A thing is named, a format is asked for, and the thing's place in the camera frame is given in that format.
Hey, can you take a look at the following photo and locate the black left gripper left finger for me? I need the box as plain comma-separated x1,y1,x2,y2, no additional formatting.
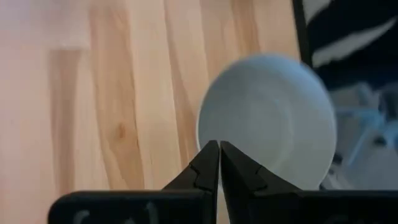
162,140,220,224

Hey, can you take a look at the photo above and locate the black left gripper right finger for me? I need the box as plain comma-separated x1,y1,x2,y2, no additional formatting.
220,141,301,224

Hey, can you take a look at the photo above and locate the small white bowl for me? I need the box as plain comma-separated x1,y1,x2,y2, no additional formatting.
197,53,338,191

